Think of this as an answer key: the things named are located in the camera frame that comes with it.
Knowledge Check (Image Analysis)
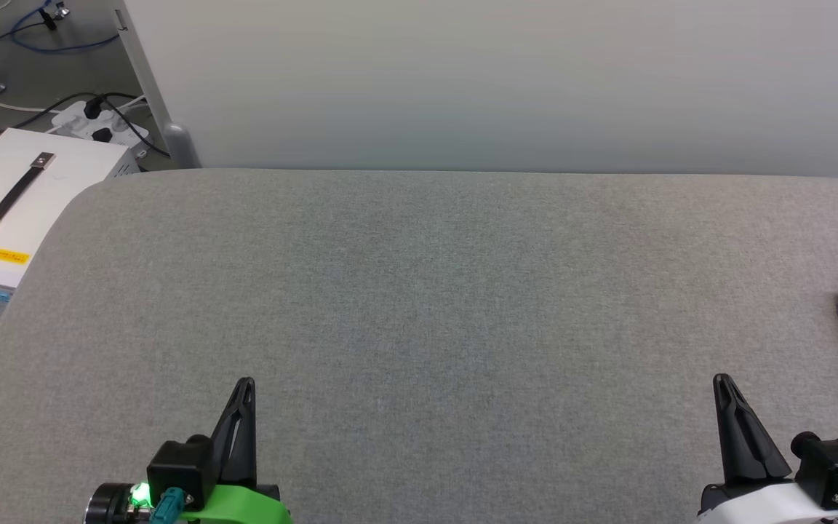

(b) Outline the left teal camera cable connector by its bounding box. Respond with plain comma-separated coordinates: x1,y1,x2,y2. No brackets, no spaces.
151,489,187,524

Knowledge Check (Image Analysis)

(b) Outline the black power cable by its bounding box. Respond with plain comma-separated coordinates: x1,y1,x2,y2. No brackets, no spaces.
0,91,172,158

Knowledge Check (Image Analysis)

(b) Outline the white partition panel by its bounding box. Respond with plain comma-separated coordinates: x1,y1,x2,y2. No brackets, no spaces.
122,0,838,178

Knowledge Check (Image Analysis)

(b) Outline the black strap handle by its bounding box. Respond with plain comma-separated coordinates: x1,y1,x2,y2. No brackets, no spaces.
0,152,56,238

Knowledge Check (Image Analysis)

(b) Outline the white power strip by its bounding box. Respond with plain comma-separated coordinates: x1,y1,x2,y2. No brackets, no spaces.
52,100,151,157

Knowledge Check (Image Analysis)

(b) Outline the black clip stand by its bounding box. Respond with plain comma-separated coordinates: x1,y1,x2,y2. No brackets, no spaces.
37,0,71,30

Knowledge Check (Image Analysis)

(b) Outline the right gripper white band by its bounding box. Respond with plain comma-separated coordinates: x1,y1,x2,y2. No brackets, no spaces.
699,373,838,524

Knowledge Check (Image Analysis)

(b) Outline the blue cable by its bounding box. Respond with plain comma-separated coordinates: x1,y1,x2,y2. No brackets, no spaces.
10,0,120,54

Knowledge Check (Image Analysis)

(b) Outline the white instrument box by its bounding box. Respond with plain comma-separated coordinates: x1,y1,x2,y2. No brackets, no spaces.
0,129,142,323

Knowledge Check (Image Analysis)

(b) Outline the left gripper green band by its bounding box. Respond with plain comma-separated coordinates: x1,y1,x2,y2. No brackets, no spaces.
179,377,292,524

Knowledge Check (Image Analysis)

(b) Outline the grey partition post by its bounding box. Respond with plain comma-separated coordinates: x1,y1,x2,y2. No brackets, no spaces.
115,0,201,170

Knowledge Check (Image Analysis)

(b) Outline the left black motor cylinder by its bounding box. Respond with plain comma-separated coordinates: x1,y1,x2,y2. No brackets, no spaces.
87,483,154,524

